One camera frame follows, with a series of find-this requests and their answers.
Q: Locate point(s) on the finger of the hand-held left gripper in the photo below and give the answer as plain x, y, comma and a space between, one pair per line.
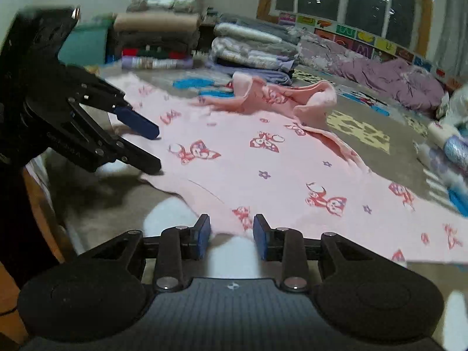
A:
142, 162
140, 124

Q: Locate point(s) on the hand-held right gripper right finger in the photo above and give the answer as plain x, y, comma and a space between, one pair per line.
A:
260, 236

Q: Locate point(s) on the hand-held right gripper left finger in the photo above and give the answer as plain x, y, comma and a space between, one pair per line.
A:
204, 236

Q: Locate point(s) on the pink printed garment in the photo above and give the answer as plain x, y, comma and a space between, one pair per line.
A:
256, 175

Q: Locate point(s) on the clothes stack with beige sweater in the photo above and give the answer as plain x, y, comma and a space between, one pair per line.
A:
157, 25

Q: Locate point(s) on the clothes stack with grey towel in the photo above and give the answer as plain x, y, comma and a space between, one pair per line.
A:
252, 49

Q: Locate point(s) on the teal storage box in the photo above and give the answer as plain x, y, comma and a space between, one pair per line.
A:
84, 47

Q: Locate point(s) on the person's dark maroon clothing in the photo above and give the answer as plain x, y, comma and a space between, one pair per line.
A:
18, 226

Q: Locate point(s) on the white floral folded garment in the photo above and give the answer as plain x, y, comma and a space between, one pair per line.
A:
435, 161

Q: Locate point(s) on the purple floral quilt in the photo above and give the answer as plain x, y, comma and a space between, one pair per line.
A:
402, 80

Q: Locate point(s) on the cream sequined sweatshirt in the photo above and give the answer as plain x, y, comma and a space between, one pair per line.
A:
455, 148

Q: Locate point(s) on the colourful alphabet foam mat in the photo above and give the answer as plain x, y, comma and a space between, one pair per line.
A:
365, 38

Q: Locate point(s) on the wooden framed window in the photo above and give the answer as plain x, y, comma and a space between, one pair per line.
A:
347, 7

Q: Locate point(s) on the white crumpled quilt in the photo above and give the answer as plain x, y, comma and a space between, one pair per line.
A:
457, 98

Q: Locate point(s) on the grey curtain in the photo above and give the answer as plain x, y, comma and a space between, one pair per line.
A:
453, 11

